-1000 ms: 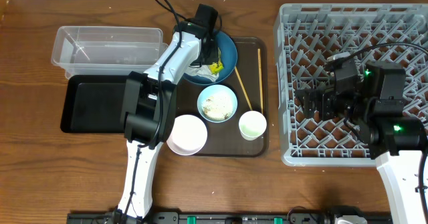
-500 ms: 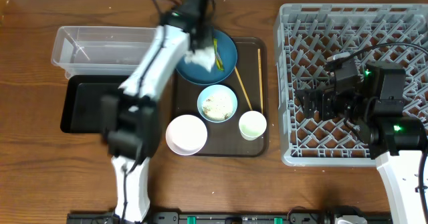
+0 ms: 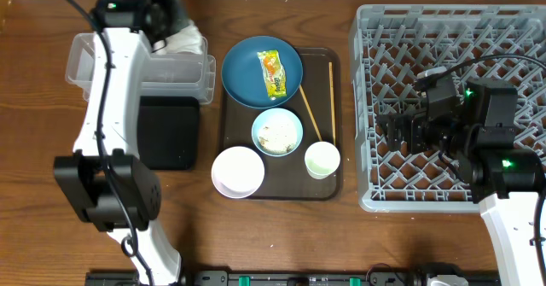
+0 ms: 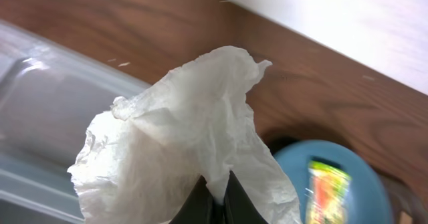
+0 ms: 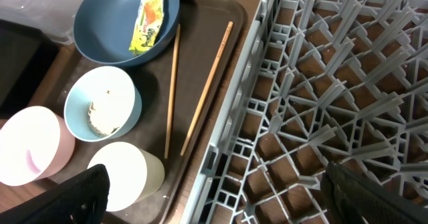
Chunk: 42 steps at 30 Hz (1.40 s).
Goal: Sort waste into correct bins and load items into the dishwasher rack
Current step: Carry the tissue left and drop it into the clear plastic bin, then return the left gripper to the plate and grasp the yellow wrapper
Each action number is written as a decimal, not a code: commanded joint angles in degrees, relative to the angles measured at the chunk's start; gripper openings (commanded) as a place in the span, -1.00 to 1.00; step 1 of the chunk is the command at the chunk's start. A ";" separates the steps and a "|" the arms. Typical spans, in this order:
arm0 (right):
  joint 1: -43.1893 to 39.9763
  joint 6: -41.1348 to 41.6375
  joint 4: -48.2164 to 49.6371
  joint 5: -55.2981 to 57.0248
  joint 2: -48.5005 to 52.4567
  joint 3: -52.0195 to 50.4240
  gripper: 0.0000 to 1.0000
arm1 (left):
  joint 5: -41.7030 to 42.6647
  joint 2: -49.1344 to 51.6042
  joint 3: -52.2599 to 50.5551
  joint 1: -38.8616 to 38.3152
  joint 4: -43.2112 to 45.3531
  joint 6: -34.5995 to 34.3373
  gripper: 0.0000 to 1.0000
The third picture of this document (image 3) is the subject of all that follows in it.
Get black plastic tray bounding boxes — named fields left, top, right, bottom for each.
left=137, top=96, right=200, bottom=171

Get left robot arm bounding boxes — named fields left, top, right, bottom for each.
left=54, top=0, right=188, bottom=285

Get rice food scraps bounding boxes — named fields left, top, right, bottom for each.
left=258, top=115, right=298, bottom=155

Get left wooden chopstick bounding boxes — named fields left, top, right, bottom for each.
left=299, top=85, right=322, bottom=141

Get pink white bowl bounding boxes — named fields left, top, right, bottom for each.
left=211, top=146, right=265, bottom=199

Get wooden chopstick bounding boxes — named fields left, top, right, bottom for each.
left=328, top=62, right=336, bottom=146
left=299, top=85, right=322, bottom=141

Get light blue bowl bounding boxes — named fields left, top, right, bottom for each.
left=251, top=108, right=304, bottom=157

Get yellow snack wrapper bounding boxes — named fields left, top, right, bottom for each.
left=257, top=50, right=287, bottom=100

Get grey dishwasher rack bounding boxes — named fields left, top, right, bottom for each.
left=349, top=5, right=545, bottom=213

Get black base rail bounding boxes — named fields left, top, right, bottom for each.
left=84, top=262, right=470, bottom=286

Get brown serving tray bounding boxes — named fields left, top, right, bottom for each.
left=218, top=46, right=343, bottom=201

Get white paper cup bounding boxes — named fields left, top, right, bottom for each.
left=304, top=142, right=341, bottom=179

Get clear plastic bin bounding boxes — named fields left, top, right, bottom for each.
left=65, top=33, right=216, bottom=104

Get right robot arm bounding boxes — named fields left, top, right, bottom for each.
left=377, top=72, right=545, bottom=285

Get dark blue plate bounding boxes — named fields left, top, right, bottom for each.
left=221, top=36, right=304, bottom=109

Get right wooden chopstick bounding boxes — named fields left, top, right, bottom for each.
left=328, top=62, right=336, bottom=146

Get white napkin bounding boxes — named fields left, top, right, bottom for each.
left=153, top=20, right=204, bottom=55

